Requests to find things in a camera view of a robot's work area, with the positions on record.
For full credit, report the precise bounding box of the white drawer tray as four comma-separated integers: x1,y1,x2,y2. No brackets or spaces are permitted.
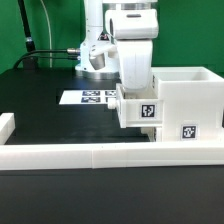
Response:
107,84,163,128
141,127,162,142

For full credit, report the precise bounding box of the white thin cable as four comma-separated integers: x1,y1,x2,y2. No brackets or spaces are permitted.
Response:
39,0,54,69

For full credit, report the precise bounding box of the black cable with connector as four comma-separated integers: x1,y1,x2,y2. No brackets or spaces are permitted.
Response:
13,48,82,70

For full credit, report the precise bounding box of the white U-shaped boundary fence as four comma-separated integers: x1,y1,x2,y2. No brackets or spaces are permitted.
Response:
0,113,224,170

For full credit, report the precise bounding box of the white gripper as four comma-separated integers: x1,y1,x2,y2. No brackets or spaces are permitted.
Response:
105,9,159,90

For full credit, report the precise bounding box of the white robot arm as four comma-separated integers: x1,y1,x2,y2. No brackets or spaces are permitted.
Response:
76,0,159,92

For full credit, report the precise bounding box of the white sheet with markers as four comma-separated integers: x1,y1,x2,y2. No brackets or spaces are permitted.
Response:
59,90,116,105

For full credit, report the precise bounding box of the white drawer cabinet box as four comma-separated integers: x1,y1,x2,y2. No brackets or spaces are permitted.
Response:
152,67,224,142

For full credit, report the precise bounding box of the black pole stand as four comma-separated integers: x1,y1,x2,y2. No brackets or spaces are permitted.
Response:
17,0,38,70

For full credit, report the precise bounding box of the white front drawer tray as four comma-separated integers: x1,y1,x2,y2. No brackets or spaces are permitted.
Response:
141,127,162,142

